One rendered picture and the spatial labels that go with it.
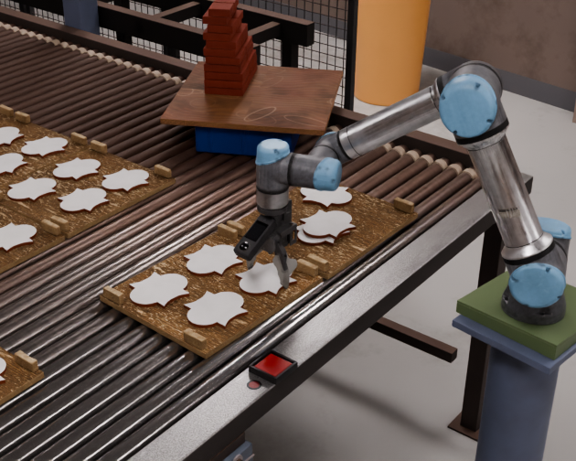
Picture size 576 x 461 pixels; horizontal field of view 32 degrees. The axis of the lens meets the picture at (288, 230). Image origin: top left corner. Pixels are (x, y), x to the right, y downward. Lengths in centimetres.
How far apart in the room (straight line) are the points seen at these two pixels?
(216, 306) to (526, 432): 84
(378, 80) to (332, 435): 285
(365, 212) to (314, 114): 46
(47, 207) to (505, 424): 134
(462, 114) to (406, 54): 368
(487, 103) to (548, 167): 323
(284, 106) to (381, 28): 259
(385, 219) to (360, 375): 107
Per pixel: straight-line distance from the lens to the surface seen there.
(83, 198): 280
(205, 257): 249
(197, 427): 202
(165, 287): 238
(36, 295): 245
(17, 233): 266
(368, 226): 265
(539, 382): 248
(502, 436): 259
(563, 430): 353
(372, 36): 567
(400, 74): 576
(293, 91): 321
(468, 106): 205
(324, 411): 347
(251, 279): 240
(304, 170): 221
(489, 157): 210
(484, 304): 244
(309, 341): 224
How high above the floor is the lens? 224
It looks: 30 degrees down
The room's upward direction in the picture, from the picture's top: 1 degrees clockwise
